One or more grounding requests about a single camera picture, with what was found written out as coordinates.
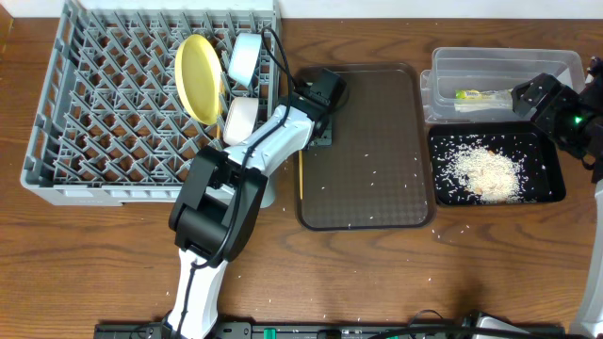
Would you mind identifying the green white snack wrapper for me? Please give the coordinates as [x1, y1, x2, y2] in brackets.
[455, 89, 512, 101]

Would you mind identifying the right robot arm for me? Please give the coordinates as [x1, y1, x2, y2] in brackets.
[511, 56, 602, 338]

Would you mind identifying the white bowl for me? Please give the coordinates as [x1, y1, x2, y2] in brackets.
[223, 97, 259, 146]

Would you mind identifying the grey dish rack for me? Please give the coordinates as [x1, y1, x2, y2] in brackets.
[20, 1, 281, 206]

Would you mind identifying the wooden chopstick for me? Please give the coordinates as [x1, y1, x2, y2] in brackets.
[216, 81, 226, 139]
[298, 151, 303, 201]

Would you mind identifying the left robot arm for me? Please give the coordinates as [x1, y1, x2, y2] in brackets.
[161, 69, 347, 338]

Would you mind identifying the brown serving tray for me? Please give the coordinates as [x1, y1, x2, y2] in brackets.
[295, 63, 435, 232]

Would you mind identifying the yellow plate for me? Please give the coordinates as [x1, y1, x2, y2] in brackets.
[174, 34, 222, 125]

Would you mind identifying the clear plastic bin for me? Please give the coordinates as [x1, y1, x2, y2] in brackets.
[420, 47, 585, 124]

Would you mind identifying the light blue bowl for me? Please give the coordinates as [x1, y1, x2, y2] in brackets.
[228, 33, 262, 88]

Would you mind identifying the black waste tray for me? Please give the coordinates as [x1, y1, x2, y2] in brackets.
[428, 122, 566, 206]

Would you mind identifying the pile of rice waste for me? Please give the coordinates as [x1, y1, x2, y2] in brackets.
[447, 144, 525, 203]

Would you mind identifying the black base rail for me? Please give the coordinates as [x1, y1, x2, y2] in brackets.
[93, 308, 580, 339]

